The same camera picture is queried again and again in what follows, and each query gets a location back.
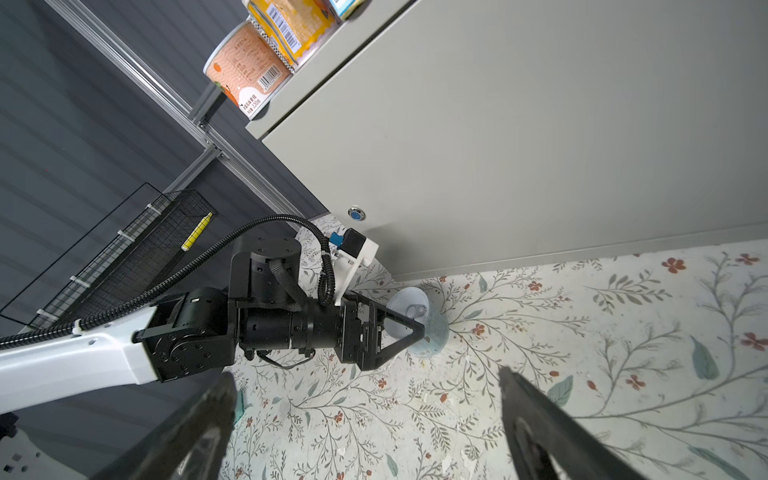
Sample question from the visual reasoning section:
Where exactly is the orange white pull-tab can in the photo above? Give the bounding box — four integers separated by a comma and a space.
203, 20, 292, 120

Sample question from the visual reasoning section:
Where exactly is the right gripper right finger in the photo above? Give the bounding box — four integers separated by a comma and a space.
499, 366, 643, 480

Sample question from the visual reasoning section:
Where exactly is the black wire mesh basket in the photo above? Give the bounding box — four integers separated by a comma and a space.
1, 183, 218, 334

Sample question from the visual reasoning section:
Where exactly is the light blue pull-tab can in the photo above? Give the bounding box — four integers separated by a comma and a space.
386, 287, 450, 358

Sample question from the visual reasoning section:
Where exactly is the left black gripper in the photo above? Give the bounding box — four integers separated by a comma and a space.
335, 292, 426, 371

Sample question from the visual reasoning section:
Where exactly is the yellow oval sardine tin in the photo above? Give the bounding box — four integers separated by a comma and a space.
329, 0, 365, 21

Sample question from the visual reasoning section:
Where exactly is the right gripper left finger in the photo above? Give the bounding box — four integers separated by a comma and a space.
94, 372, 238, 479

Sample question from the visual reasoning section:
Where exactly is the brown can white lid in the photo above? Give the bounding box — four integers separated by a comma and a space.
242, 0, 339, 73

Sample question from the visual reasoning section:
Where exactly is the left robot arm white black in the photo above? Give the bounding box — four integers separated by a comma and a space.
1, 235, 425, 413

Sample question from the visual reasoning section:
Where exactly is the beige metal cabinet box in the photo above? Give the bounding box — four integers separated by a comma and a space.
248, 1, 767, 280

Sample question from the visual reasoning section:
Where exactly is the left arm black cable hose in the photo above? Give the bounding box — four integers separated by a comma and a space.
0, 214, 337, 352

